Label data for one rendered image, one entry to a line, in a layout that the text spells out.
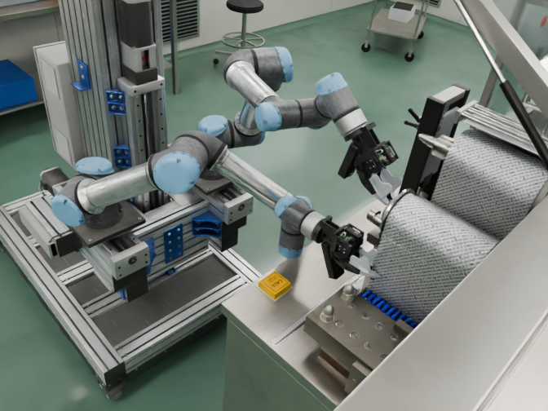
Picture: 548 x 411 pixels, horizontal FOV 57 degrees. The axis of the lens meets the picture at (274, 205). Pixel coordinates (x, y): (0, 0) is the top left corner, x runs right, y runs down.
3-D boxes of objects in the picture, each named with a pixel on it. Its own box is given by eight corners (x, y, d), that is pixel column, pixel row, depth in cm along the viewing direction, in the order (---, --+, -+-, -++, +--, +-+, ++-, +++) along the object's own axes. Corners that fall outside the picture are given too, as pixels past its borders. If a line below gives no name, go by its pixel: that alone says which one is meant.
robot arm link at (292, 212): (289, 210, 155) (292, 188, 149) (315, 229, 149) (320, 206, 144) (271, 221, 150) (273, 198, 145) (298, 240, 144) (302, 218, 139)
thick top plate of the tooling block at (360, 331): (341, 299, 141) (345, 284, 137) (472, 396, 121) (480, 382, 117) (302, 330, 132) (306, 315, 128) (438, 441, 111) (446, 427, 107)
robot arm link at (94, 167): (122, 187, 181) (118, 155, 173) (104, 209, 170) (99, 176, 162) (90, 180, 182) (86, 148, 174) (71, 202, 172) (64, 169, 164)
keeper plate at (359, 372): (348, 386, 127) (357, 360, 120) (382, 413, 122) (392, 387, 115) (342, 391, 125) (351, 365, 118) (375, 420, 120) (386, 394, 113)
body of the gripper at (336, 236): (350, 245, 130) (314, 222, 136) (344, 269, 135) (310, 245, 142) (367, 233, 135) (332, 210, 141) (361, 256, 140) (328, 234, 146)
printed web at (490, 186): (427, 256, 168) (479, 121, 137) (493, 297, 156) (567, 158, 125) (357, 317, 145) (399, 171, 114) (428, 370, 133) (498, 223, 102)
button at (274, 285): (274, 275, 156) (275, 270, 154) (290, 288, 152) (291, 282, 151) (258, 286, 152) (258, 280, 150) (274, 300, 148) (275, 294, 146)
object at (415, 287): (368, 285, 137) (382, 233, 126) (444, 338, 125) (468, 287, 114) (366, 285, 137) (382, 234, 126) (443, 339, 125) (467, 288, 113)
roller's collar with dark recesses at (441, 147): (440, 150, 144) (447, 130, 140) (459, 160, 141) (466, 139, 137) (428, 158, 140) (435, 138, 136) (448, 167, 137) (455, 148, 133)
